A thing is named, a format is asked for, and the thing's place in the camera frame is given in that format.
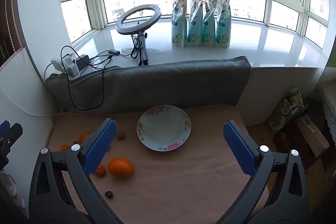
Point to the white plug charger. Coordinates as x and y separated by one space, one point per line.
69 66

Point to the green printed packet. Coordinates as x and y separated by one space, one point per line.
282 115

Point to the beige blanket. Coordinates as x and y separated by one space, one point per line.
170 182

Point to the dark brown chestnut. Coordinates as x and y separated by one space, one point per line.
109 194

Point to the white power strip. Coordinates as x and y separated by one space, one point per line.
56 62

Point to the tan longan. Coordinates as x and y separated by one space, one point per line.
120 135

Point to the brown wooden panel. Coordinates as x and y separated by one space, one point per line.
10 16

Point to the grey folded blanket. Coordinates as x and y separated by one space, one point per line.
157 82

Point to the large smooth orange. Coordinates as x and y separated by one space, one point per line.
120 167

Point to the person's left hand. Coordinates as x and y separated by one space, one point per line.
10 192

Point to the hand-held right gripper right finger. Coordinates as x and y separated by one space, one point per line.
237 145

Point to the green carton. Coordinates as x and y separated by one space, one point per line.
296 98

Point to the large rough mandarin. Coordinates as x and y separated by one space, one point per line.
84 137

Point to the floral white plate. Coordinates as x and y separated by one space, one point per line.
162 127

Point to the small mandarin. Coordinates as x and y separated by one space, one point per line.
64 147
100 170

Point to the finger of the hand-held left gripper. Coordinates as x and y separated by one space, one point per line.
13 134
3 126

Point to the floral green refill pouch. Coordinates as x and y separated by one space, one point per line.
209 28
223 29
178 24
194 27

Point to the white window sill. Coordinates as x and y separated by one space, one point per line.
262 43

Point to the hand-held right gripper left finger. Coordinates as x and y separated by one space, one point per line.
101 145

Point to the black power adapter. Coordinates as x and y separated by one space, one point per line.
82 61

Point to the white lace cloth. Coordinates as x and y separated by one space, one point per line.
329 113

